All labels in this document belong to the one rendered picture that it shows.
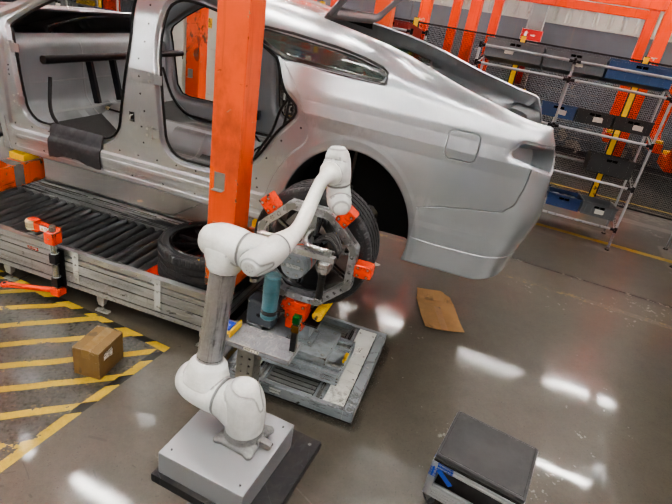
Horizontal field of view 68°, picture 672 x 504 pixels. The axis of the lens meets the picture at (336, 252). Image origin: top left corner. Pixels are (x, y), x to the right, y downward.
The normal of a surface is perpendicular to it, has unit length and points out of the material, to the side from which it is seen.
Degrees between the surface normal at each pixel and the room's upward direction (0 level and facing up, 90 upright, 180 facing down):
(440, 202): 90
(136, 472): 0
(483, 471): 0
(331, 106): 90
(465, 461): 0
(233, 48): 90
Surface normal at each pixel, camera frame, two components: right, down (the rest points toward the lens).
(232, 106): -0.31, 0.37
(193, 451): 0.11, -0.87
